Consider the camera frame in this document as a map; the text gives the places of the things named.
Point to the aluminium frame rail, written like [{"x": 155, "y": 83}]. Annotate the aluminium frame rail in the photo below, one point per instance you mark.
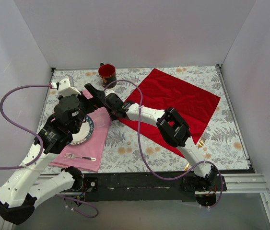
[{"x": 140, "y": 201}]

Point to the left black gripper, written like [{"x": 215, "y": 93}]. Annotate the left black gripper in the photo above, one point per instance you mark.
[{"x": 68, "y": 112}]

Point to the gold fork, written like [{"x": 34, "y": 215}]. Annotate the gold fork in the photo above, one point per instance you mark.
[{"x": 199, "y": 145}]

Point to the floral tablecloth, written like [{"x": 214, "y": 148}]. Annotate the floral tablecloth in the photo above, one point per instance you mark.
[{"x": 223, "y": 145}]

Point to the red cloth napkin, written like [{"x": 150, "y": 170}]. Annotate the red cloth napkin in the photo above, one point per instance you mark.
[{"x": 196, "y": 105}]

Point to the black red mug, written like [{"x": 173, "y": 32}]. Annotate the black red mug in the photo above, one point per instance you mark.
[{"x": 107, "y": 74}]

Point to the pink cloth placemat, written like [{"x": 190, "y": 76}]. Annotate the pink cloth placemat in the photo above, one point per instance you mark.
[{"x": 93, "y": 147}]

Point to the silver fork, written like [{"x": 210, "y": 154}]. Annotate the silver fork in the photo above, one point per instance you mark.
[{"x": 73, "y": 156}]

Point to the white plate teal rim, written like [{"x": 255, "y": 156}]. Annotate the white plate teal rim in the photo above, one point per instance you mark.
[{"x": 85, "y": 132}]

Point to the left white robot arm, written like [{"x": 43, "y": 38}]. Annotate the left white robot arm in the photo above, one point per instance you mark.
[{"x": 19, "y": 196}]

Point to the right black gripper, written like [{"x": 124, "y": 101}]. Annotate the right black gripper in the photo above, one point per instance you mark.
[{"x": 112, "y": 112}]

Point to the black mounting base plate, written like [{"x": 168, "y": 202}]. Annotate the black mounting base plate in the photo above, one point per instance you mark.
[{"x": 139, "y": 186}]

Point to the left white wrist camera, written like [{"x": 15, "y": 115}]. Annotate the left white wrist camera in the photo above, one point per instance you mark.
[{"x": 65, "y": 87}]

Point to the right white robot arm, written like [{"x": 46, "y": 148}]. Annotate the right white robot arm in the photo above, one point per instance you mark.
[{"x": 173, "y": 128}]

